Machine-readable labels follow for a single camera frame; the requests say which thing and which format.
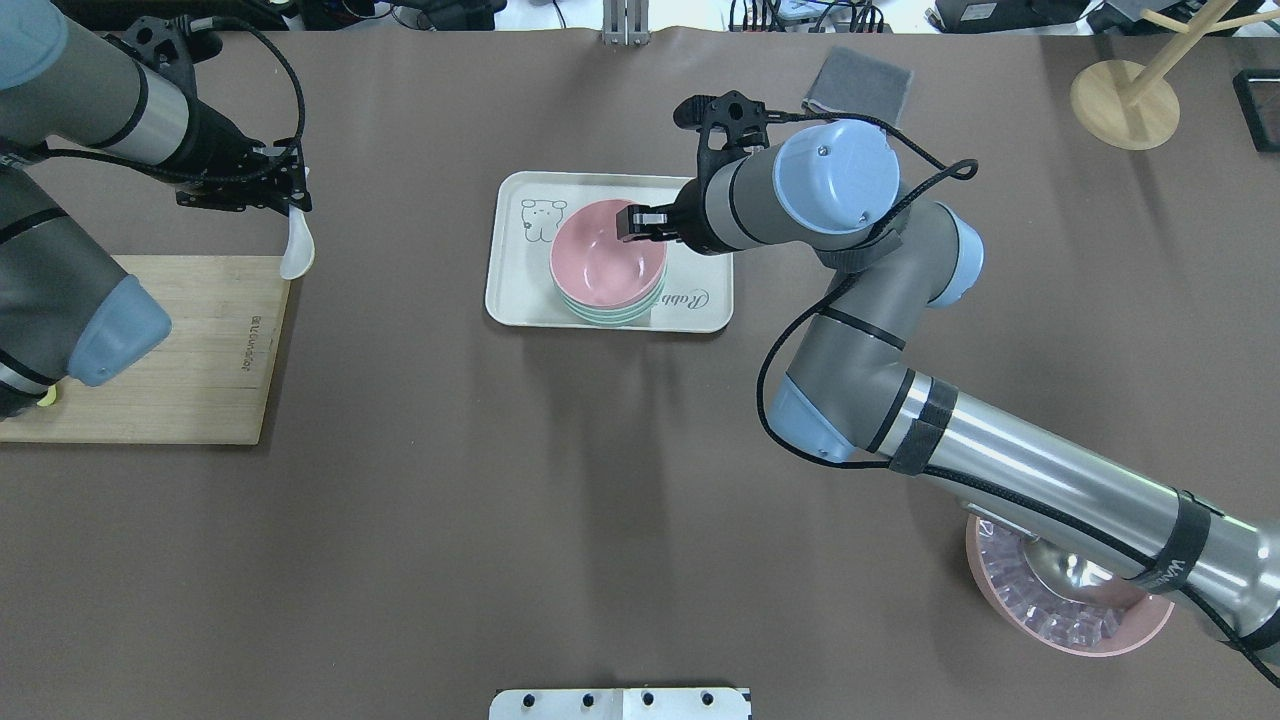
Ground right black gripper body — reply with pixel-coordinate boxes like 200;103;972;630
668;179;713;251

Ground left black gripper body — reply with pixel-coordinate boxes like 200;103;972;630
175;101;291;213

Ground white ceramic spoon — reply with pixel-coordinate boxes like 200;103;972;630
279;206;315;281

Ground small pink bowl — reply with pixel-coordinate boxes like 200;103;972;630
550;199;668;310

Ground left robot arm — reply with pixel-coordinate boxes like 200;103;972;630
1;1;314;419

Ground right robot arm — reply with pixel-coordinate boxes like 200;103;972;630
617;95;1277;683

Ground green bowl stack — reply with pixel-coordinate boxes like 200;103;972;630
557;279;666;327

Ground large pink bowl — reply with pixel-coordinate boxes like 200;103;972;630
965;515;1174;659

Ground cream rabbit tray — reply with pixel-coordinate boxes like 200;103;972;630
485;170;733;333

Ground wooden cutting board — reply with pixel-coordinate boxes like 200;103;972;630
1;255;291;445

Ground grey folded cloth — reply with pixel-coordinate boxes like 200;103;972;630
801;47;914;126

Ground clear ice cubes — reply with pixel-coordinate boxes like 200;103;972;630
974;533;1126;650

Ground wooden stand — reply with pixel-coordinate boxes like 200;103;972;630
1070;1;1279;151

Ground metal ice scoop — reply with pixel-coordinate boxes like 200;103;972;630
975;516;1148;609

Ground black box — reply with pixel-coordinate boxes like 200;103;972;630
1231;69;1279;152

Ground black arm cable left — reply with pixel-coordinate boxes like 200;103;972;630
0;15;306;186

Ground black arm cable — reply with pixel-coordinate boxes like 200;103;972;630
0;15;306;186
755;108;1280;691

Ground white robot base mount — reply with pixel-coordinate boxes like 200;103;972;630
488;685;753;719

